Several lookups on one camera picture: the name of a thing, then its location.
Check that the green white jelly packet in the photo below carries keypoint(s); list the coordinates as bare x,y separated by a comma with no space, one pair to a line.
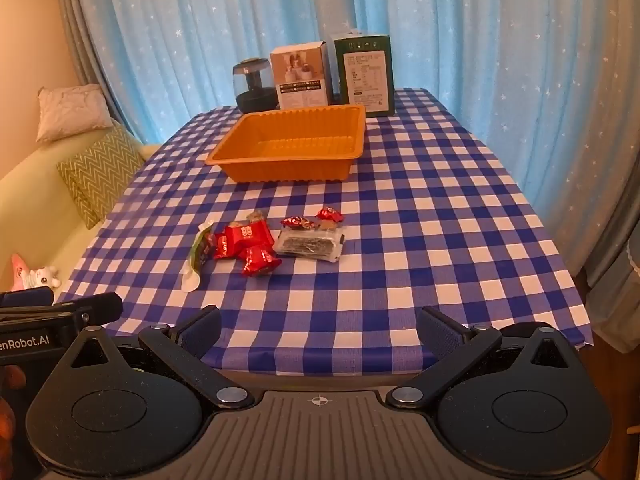
201,247

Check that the orange plastic tray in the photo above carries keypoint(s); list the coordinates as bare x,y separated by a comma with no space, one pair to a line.
300,170

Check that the light blue star curtain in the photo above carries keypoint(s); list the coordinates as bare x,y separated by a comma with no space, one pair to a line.
200,35

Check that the person's left hand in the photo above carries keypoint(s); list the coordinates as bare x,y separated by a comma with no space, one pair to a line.
5,425

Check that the red square snack packet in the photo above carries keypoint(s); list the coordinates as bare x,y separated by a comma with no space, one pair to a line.
235,239

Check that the dark green glass humidifier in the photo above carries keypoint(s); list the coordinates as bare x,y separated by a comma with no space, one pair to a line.
254,91

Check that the white product box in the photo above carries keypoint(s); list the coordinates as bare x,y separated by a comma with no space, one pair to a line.
300,80

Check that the green product box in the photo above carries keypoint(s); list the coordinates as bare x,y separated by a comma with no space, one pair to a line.
365,77

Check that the white plush toy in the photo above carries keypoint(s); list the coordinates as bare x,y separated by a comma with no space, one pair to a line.
44,275

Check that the pink plush star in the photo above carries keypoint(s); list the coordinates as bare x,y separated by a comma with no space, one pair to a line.
20,270

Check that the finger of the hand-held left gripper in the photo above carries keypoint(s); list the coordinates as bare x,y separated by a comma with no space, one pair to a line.
92,309
27,296

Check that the pale green sofa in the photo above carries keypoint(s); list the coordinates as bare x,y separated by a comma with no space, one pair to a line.
30,210

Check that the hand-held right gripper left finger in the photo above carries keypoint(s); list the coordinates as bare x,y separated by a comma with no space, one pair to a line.
200,334

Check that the clear dark seaweed packet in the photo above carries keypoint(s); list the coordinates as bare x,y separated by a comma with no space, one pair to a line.
307,246

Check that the white pillow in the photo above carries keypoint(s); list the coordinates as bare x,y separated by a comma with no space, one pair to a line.
72,110

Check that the green chevron pillow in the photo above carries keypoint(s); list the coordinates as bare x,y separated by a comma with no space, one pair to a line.
100,170

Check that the pale candy yellow wrapper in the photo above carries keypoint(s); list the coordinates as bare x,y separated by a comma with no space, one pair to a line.
324,228

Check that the grey curtain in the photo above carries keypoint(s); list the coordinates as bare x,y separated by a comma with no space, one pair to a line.
75,20
615,310

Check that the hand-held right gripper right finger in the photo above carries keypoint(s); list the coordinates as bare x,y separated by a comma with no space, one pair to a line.
440,335

